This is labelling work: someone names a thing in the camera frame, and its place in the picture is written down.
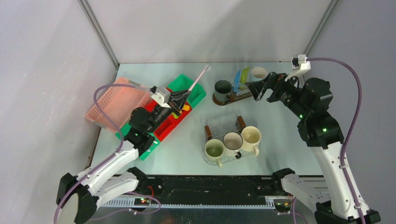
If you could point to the green bin at back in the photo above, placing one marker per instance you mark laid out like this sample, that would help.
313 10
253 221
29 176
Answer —
182 82

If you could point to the white ribbed mug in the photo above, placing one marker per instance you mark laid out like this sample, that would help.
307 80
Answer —
233 142

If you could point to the black mug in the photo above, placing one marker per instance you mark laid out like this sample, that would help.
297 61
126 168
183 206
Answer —
223 90

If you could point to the green mug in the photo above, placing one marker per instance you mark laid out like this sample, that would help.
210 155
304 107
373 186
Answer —
214 150

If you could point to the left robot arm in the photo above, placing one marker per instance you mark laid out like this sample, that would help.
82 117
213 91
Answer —
105 160

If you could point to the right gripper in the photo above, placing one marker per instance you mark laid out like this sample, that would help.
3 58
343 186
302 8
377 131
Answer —
274 80

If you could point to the red plastic bin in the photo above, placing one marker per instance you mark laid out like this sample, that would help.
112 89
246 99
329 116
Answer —
168 125

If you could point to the cream mug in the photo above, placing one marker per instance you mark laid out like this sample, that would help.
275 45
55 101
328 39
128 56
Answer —
251 139

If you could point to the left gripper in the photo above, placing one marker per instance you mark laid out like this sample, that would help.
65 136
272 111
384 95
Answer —
187 94

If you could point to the green bin with toothbrushes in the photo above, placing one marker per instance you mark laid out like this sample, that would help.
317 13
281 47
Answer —
148 153

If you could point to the clear textured oval tray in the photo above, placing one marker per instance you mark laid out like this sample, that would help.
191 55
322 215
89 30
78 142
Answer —
224 158

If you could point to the light blue mug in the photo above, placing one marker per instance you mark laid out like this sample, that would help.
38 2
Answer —
258 73

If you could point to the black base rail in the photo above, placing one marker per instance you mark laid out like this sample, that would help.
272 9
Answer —
203 190

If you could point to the brown wooden oval tray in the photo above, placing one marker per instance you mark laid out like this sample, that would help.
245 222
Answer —
225 103

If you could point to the pink perforated basket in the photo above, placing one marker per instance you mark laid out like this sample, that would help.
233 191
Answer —
113 109

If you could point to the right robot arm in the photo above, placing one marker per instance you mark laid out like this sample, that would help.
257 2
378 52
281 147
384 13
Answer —
323 135

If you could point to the clear holder with brown ends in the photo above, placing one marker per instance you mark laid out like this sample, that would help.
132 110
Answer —
217 129

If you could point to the clear acrylic holder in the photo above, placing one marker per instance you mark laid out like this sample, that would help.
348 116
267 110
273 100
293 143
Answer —
243 93

